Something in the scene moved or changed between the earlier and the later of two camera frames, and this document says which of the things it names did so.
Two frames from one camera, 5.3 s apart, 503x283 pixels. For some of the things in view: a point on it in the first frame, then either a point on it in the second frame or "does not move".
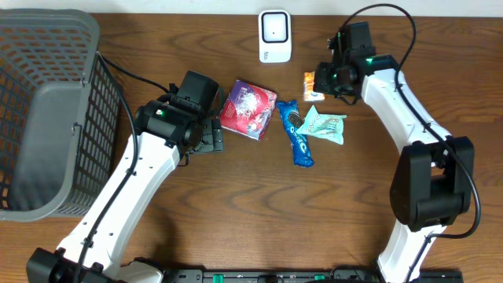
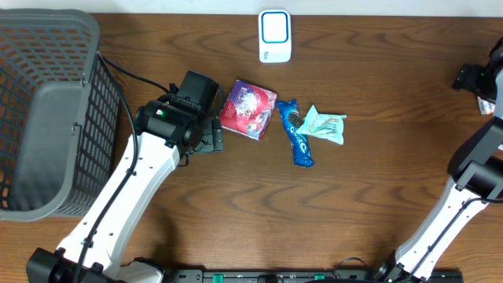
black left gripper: x=212 y=136 does not move
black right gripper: x=321 y=84 → x=471 y=79
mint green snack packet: x=328 y=126 does not move
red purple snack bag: x=247 y=110 does not move
